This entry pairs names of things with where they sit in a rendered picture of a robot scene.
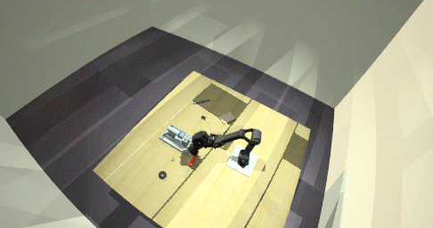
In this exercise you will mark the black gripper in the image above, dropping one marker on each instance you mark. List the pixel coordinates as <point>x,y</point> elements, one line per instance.
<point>195,147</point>

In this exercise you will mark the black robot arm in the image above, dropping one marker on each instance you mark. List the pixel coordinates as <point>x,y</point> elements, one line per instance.
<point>221,140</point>

